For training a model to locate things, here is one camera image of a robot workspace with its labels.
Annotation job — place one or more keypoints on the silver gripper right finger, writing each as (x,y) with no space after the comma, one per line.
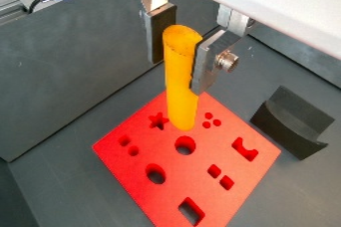
(214,54)

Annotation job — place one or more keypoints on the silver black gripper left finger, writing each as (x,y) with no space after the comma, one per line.
(158,16)

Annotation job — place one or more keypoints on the yellow oval peg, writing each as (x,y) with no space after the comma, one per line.
(179,40)

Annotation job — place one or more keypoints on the grey upright panel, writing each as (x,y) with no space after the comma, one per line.
(65,57)

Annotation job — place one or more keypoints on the black curved block holder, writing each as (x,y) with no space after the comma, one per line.
(293,122)

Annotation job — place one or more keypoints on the red shape sorting board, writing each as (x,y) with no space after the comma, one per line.
(188,177)

